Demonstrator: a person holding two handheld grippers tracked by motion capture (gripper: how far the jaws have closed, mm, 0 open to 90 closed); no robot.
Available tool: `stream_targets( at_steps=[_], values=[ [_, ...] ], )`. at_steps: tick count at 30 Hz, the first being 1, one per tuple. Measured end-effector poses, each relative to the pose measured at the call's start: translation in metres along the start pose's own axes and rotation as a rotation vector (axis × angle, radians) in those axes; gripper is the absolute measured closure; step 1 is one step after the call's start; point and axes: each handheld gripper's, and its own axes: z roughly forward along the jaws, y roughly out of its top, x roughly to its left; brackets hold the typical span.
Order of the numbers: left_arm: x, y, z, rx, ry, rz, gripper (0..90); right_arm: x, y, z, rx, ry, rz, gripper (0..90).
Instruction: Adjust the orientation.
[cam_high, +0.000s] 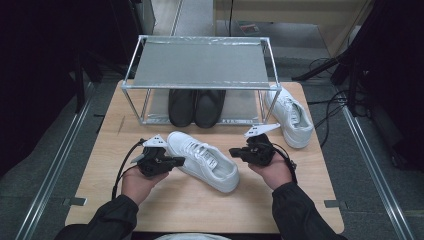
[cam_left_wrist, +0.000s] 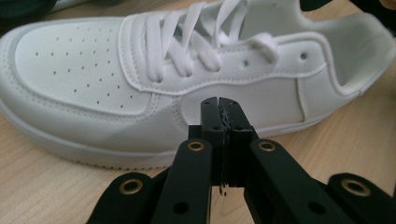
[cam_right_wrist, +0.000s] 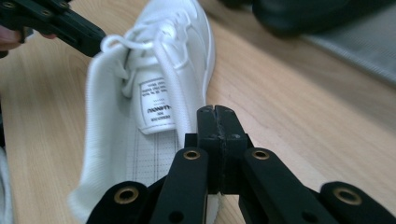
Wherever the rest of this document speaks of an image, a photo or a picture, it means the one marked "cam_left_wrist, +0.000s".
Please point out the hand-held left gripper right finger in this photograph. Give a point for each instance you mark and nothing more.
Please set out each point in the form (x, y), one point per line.
(238, 130)

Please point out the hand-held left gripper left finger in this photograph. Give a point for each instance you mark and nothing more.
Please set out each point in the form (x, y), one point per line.
(211, 130)

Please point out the white sneaker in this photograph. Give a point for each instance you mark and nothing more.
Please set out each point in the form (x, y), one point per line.
(93, 93)

